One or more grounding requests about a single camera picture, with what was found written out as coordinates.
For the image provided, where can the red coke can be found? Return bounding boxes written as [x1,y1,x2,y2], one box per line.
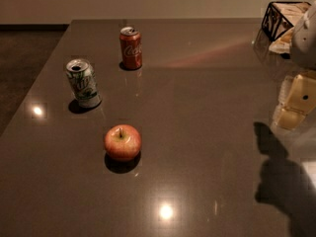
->
[119,27,142,70]

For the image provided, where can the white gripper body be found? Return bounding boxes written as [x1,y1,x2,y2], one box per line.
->
[290,2,316,69]

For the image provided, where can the green white soda can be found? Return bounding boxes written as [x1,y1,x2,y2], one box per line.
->
[66,58,102,109]

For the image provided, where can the white napkins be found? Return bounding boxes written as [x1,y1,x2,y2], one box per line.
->
[268,2,311,55]

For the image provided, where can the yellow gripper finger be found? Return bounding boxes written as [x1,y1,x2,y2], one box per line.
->
[273,70,316,130]

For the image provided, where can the red apple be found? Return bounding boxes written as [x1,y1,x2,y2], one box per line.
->
[104,124,141,162]

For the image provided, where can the black wire basket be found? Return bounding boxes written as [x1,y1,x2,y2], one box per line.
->
[262,1,311,41]

